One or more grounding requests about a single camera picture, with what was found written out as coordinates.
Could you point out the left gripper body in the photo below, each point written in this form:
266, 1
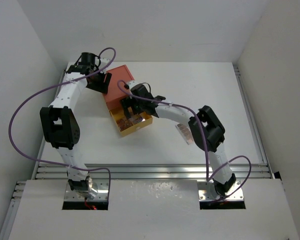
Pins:
99, 74

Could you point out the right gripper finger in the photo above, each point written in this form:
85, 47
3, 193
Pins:
126, 104
136, 109

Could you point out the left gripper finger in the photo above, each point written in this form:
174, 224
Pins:
105, 82
93, 83

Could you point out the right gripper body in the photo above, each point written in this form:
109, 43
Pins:
132, 101

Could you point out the four-pan brown eyeshadow palette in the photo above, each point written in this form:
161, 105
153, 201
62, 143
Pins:
140, 118

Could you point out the yellow drawer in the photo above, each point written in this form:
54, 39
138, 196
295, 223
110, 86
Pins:
117, 114

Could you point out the nine-pan warm eyeshadow palette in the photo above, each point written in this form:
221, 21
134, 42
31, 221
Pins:
123, 124

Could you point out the colourful glitter eyeshadow palette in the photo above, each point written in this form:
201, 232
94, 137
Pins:
133, 119

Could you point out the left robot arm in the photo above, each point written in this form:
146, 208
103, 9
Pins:
59, 125

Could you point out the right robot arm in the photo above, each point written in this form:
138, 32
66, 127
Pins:
206, 129

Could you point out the long nude eyeshadow palette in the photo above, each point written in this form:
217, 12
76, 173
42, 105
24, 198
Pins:
185, 133

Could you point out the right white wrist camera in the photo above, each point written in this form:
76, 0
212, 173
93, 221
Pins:
130, 84

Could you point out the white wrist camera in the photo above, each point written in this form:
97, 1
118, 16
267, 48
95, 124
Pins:
130, 84
101, 62

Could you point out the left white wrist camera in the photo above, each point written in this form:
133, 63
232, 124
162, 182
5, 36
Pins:
101, 62

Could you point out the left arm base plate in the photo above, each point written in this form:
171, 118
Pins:
98, 193

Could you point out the aluminium rail frame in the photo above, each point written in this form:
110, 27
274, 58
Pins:
152, 171

